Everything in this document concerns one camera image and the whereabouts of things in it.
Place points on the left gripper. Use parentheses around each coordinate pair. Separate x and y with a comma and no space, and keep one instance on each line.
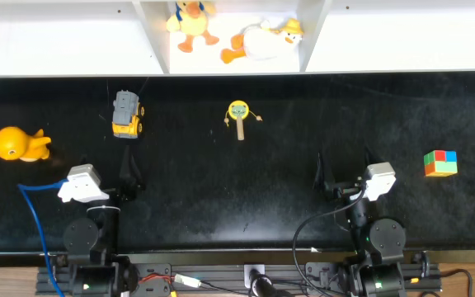
(126,194)

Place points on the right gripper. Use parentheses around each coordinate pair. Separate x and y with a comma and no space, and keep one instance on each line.
(340,190)

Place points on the grey and yellow toy truck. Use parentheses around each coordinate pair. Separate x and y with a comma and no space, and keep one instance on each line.
(125,113)

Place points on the yellow rubber duck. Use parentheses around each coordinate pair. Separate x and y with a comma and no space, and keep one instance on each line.
(15,144)

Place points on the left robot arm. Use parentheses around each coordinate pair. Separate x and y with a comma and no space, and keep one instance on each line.
(81,237)

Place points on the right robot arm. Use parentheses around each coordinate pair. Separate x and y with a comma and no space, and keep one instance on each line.
(386,239)

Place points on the many-coloured puzzle cube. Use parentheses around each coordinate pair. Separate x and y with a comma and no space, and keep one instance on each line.
(441,164)

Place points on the yellow wooden rattle drum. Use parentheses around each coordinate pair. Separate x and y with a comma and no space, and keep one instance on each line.
(238,111)

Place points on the white shelf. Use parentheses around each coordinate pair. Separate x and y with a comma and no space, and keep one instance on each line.
(76,45)

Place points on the white plush duck yellow hat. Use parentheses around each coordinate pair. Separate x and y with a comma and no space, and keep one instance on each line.
(264,43)

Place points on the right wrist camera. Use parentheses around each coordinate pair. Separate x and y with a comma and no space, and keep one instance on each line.
(379,177)

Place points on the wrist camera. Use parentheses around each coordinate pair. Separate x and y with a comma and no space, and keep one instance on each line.
(81,183)
(379,177)

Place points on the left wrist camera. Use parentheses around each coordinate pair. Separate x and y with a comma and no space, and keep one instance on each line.
(81,183)

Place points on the mounting rail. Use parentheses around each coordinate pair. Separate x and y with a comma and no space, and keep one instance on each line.
(221,274)

